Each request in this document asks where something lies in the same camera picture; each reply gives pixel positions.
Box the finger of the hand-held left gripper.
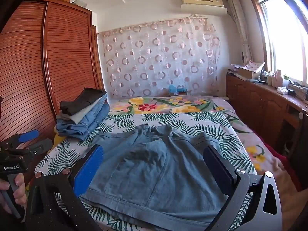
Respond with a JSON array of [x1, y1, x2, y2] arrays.
[[15, 129, 39, 143], [24, 138, 53, 155]]

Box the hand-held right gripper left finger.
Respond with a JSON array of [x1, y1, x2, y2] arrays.
[[25, 145, 104, 231]]

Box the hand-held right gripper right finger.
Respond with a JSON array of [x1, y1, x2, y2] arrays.
[[203, 145, 282, 231]]

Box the light blue pants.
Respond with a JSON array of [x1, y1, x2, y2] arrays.
[[80, 124, 237, 225]]

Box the folded dark grey pants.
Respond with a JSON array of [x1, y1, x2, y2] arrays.
[[60, 88, 107, 116]]

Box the person's left hand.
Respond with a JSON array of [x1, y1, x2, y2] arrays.
[[0, 173, 27, 213]]

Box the yellow cloth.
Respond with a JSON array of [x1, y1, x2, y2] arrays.
[[53, 133, 66, 148]]

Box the stack of folded clothes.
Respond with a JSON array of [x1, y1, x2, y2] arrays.
[[56, 105, 110, 141]]

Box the folded white cloth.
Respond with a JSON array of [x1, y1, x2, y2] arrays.
[[70, 99, 103, 124]]

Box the red cloth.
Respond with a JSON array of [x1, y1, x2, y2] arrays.
[[261, 141, 302, 191]]

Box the wooden louvered wardrobe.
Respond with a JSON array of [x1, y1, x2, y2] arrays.
[[0, 0, 105, 181]]

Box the folded blue jeans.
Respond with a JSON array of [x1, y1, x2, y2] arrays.
[[56, 94, 108, 127]]

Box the wooden side cabinet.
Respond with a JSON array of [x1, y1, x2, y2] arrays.
[[226, 73, 308, 160]]

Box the blue toy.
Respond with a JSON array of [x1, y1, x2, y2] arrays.
[[168, 85, 187, 97]]

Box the bed with floral leaf sheet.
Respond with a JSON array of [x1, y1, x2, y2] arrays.
[[108, 96, 297, 199]]

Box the cardboard box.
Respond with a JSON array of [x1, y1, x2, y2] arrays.
[[237, 61, 265, 80]]

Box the circle patterned sheer curtain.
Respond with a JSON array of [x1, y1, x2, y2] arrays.
[[97, 17, 221, 100]]

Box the pale window curtain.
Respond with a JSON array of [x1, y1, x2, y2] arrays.
[[226, 0, 254, 63]]

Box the window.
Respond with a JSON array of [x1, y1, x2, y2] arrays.
[[248, 0, 308, 87]]

